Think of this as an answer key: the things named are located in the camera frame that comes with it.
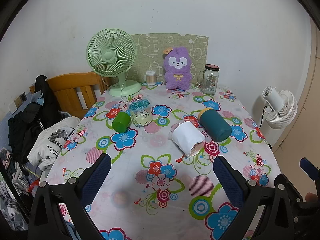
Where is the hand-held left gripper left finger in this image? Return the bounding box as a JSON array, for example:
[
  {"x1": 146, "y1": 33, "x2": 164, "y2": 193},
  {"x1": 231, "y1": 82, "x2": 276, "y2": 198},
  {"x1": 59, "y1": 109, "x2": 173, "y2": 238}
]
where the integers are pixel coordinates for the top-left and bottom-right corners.
[{"x1": 27, "y1": 153, "x2": 112, "y2": 240}]

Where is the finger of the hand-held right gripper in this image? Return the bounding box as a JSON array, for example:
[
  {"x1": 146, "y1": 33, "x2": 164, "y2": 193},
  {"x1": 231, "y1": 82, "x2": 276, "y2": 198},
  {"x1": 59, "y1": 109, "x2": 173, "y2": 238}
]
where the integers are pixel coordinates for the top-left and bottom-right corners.
[{"x1": 299, "y1": 157, "x2": 320, "y2": 182}]

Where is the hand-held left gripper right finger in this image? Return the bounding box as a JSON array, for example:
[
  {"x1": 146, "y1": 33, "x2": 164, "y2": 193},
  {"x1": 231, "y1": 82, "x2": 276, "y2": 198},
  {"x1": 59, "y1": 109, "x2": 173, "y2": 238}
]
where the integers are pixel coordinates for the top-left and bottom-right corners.
[{"x1": 213, "y1": 156, "x2": 303, "y2": 240}]

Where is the teal cup with yellow rim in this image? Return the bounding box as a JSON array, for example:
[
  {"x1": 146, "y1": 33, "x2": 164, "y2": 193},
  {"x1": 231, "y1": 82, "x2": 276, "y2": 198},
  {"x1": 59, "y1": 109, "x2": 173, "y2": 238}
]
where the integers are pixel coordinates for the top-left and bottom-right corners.
[{"x1": 198, "y1": 107, "x2": 232, "y2": 142}]

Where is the green cup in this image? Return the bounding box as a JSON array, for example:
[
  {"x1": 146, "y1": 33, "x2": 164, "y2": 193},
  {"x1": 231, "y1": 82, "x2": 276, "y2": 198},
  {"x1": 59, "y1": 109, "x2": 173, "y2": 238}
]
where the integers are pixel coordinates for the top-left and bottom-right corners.
[{"x1": 111, "y1": 112, "x2": 131, "y2": 133}]

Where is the white-wrapped lying cup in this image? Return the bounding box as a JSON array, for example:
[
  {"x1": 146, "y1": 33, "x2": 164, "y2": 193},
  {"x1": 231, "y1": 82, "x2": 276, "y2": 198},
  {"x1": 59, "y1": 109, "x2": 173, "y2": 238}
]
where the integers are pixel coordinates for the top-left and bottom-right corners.
[{"x1": 171, "y1": 121, "x2": 206, "y2": 158}]

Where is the clear printed plastic cup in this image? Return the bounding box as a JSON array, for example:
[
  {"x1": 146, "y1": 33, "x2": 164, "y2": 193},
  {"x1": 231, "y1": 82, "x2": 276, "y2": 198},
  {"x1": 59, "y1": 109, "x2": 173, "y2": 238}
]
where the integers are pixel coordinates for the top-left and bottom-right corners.
[{"x1": 127, "y1": 98, "x2": 153, "y2": 127}]

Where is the floral printed tablecloth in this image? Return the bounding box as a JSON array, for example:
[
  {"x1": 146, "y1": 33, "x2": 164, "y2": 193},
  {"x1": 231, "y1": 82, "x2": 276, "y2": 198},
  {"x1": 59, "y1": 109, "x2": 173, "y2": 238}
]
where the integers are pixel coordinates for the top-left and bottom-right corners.
[{"x1": 41, "y1": 81, "x2": 285, "y2": 240}]

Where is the white printed shirt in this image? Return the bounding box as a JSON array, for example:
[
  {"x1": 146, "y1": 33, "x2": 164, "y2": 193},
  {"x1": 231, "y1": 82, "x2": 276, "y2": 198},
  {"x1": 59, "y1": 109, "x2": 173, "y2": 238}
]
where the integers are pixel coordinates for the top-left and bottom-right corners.
[{"x1": 27, "y1": 116, "x2": 81, "y2": 170}]

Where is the white standing fan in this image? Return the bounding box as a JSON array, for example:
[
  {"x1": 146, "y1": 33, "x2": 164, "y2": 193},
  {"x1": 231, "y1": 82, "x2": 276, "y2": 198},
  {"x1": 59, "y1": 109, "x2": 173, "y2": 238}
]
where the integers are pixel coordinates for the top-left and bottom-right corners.
[{"x1": 260, "y1": 86, "x2": 298, "y2": 147}]

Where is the bunch of blue clips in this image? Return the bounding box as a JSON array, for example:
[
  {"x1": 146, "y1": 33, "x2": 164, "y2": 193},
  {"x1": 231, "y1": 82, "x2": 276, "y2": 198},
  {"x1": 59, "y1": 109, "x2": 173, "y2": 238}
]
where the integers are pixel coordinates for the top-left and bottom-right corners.
[{"x1": 129, "y1": 99, "x2": 150, "y2": 111}]

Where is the pile of patterned clothes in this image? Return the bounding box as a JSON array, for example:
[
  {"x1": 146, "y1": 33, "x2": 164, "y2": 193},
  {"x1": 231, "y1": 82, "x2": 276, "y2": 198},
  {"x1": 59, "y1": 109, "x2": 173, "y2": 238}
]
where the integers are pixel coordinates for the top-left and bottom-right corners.
[{"x1": 0, "y1": 147, "x2": 40, "y2": 230}]

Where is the black clothing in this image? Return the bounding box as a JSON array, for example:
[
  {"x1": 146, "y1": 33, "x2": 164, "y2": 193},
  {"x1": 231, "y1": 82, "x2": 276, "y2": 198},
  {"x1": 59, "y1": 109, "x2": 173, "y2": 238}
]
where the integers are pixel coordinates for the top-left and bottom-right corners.
[{"x1": 7, "y1": 75, "x2": 62, "y2": 163}]

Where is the glass jar mug with lid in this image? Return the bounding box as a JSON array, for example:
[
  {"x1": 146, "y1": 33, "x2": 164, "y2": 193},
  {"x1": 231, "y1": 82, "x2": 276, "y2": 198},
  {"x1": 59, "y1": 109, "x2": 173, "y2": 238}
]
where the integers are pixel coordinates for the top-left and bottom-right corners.
[{"x1": 197, "y1": 64, "x2": 220, "y2": 95}]

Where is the cotton swab container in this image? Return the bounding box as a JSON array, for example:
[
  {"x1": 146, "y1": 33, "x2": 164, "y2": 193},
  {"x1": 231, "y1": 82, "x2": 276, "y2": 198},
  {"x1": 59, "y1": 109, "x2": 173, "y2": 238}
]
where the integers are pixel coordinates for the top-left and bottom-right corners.
[{"x1": 146, "y1": 70, "x2": 158, "y2": 85}]

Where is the purple plush toy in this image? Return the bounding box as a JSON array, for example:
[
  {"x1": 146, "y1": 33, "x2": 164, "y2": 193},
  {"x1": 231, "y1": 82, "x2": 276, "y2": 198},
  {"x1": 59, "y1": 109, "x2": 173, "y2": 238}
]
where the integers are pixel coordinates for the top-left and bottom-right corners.
[{"x1": 162, "y1": 46, "x2": 197, "y2": 91}]

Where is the green desk fan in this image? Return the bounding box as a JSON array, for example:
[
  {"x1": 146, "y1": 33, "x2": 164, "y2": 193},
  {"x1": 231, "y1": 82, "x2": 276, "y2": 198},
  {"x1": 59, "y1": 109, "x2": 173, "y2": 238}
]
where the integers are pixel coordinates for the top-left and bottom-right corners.
[{"x1": 87, "y1": 29, "x2": 142, "y2": 97}]

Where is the green elephant printed mat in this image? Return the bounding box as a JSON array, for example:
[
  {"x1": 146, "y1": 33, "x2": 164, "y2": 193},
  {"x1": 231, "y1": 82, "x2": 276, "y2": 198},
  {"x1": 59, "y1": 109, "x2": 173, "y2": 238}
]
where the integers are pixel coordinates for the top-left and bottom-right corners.
[{"x1": 130, "y1": 33, "x2": 209, "y2": 84}]

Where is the black fan cable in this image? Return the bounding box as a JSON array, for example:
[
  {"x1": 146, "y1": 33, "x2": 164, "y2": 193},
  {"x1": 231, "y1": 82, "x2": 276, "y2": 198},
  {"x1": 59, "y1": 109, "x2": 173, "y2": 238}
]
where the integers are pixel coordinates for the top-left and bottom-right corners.
[{"x1": 259, "y1": 105, "x2": 270, "y2": 131}]

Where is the white fan cable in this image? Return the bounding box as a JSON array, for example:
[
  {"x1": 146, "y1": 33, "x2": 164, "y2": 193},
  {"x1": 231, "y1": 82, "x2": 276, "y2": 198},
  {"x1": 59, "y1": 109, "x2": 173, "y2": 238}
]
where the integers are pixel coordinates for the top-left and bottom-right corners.
[{"x1": 101, "y1": 74, "x2": 130, "y2": 104}]

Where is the beige wall socket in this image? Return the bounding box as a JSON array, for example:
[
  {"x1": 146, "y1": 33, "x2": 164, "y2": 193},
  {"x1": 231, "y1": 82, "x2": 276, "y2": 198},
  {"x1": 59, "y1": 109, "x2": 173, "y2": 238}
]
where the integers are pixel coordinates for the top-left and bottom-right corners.
[{"x1": 10, "y1": 99, "x2": 22, "y2": 112}]

